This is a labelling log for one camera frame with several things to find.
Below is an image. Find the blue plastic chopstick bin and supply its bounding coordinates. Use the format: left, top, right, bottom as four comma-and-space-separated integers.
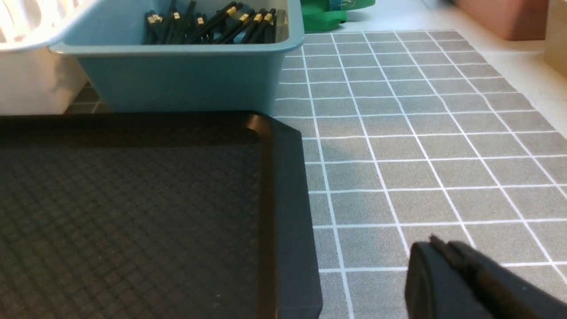
49, 0, 304, 114

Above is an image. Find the brown box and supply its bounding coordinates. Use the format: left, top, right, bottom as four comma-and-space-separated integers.
451, 0, 549, 41

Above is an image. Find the white plastic spoon bin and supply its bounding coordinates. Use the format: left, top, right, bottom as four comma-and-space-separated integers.
0, 0, 102, 116

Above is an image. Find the grey grid table mat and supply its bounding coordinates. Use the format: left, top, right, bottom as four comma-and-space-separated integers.
66, 30, 567, 319

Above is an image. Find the pile of white spoons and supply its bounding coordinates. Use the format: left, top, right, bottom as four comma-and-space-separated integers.
0, 0, 93, 45

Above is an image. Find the pile of black chopsticks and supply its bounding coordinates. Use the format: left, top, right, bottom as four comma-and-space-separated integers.
142, 0, 289, 45

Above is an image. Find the black serving tray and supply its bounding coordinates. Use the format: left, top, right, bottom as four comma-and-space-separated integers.
0, 112, 323, 319

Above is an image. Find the green cloth backdrop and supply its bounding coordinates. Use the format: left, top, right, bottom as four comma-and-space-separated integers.
300, 0, 376, 34

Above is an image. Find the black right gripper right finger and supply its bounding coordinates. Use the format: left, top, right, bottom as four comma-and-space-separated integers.
447, 241, 567, 319

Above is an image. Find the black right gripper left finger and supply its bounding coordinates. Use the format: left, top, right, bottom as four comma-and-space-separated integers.
404, 237, 493, 319

